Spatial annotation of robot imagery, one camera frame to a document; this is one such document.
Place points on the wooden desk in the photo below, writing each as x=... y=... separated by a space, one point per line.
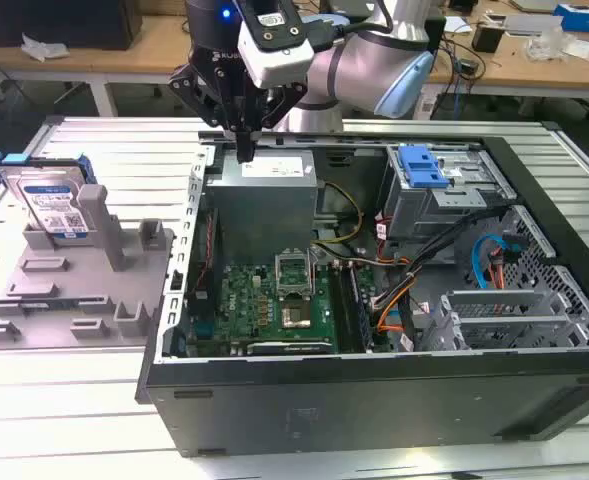
x=149 y=50

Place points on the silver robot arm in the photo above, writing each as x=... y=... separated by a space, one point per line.
x=354 y=65

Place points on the grey metal drive cage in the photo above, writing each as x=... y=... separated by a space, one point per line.
x=424 y=210

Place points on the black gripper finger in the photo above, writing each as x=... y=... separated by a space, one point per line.
x=286 y=97
x=189 y=90

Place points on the CPU socket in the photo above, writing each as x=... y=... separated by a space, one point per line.
x=295 y=316

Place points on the grey parts rack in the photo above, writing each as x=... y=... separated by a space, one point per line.
x=74 y=280

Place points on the blue cardboard box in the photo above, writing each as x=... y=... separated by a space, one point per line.
x=586 y=15

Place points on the black graphics card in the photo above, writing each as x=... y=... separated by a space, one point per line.
x=289 y=348

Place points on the black PC case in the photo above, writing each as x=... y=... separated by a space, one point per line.
x=374 y=410

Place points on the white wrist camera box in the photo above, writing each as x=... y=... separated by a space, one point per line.
x=279 y=65

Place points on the grey power supply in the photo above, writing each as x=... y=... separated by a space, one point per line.
x=259 y=210

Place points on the hard disk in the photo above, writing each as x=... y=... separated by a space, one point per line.
x=49 y=200

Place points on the white plastic bag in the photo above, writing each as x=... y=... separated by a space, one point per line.
x=44 y=49

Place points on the small black cube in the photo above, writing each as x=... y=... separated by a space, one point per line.
x=487 y=39

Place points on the green motherboard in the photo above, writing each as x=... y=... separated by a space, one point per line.
x=244 y=300

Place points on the large black box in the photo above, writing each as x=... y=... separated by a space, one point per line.
x=59 y=22

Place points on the clear plastic bags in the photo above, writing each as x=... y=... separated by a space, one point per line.
x=564 y=45

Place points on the blue plastic drive latch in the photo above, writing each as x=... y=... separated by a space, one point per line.
x=421 y=167

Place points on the flat grey device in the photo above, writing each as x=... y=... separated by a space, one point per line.
x=529 y=24

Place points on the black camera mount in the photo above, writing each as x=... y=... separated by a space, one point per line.
x=274 y=27

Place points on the black RAM slot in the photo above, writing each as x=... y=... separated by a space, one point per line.
x=349 y=310
x=341 y=310
x=358 y=310

